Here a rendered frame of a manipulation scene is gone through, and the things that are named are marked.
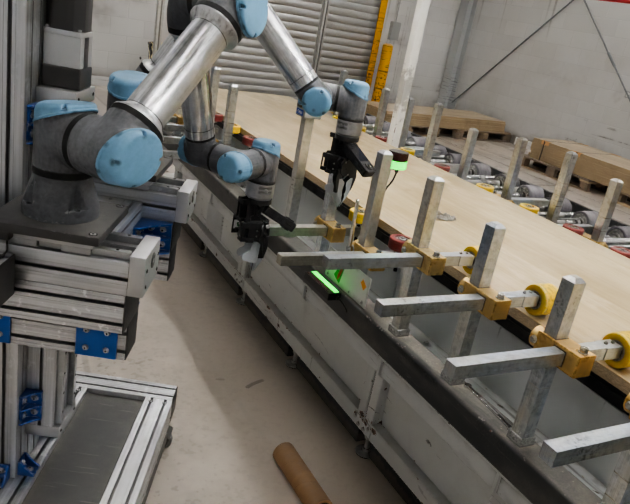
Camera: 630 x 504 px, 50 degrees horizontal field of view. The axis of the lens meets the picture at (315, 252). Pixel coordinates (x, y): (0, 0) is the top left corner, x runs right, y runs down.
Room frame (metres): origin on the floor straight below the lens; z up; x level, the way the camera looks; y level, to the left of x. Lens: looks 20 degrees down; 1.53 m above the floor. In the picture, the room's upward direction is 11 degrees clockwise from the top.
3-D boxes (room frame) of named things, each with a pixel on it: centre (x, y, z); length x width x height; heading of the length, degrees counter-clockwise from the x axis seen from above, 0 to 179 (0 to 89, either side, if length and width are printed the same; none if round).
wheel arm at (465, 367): (1.23, -0.50, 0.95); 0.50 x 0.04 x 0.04; 121
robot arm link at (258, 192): (1.70, 0.17, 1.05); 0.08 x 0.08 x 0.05
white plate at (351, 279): (1.96, -0.11, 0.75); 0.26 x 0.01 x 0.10; 31
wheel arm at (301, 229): (2.08, 0.04, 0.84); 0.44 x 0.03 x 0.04; 121
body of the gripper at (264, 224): (1.70, 0.18, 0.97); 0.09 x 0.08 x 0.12; 121
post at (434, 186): (1.73, -0.28, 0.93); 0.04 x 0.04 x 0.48; 31
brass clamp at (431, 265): (1.71, -0.29, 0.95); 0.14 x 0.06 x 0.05; 31
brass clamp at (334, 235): (2.14, -0.03, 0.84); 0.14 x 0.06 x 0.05; 31
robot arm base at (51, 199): (1.29, 0.53, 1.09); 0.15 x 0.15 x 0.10
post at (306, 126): (2.38, 0.11, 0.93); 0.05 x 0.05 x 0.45; 31
